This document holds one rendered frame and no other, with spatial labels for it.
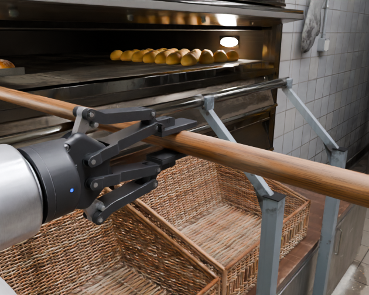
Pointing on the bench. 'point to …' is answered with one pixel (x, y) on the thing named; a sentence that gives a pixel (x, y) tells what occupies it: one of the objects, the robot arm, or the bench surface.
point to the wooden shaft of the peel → (232, 155)
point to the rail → (236, 5)
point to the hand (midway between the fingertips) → (173, 140)
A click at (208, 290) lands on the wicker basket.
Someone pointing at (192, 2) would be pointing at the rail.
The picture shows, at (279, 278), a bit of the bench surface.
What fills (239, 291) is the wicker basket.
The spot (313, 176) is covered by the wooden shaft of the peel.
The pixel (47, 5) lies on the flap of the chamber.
